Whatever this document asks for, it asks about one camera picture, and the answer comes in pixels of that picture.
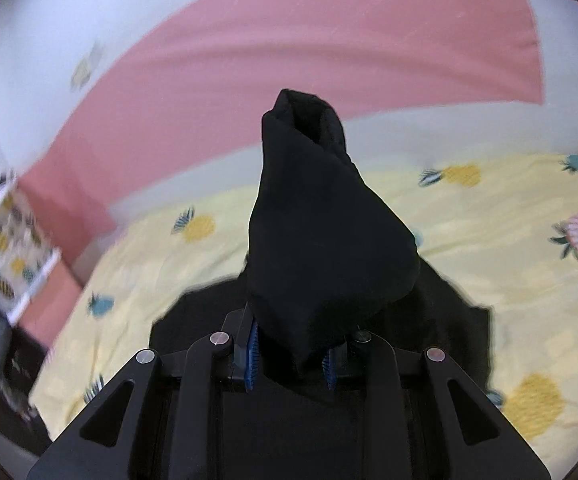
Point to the pineapple curtain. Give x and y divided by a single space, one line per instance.
4 250

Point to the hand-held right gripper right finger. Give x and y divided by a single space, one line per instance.
329 366

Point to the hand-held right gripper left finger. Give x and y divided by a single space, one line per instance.
252 355

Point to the black garment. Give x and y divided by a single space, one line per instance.
319 210

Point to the yellow pineapple print bed sheet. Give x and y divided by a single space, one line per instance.
489 270

